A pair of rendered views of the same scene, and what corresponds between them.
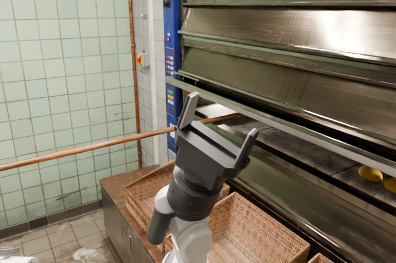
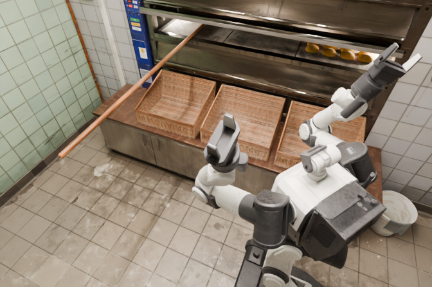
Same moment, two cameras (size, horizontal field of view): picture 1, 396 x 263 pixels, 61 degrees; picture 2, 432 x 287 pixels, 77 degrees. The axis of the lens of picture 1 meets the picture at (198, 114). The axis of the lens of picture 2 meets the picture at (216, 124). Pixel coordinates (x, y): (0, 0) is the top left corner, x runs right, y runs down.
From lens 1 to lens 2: 0.99 m
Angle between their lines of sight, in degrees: 38
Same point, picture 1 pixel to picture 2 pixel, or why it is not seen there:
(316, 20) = not seen: outside the picture
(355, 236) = (314, 85)
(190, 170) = (381, 79)
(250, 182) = (235, 74)
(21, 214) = (21, 168)
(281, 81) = (261, 0)
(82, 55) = not seen: outside the picture
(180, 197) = (375, 92)
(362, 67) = not seen: outside the picture
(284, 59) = not seen: outside the picture
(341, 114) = (312, 18)
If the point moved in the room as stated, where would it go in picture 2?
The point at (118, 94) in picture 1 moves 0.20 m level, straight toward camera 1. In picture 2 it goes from (61, 31) to (71, 37)
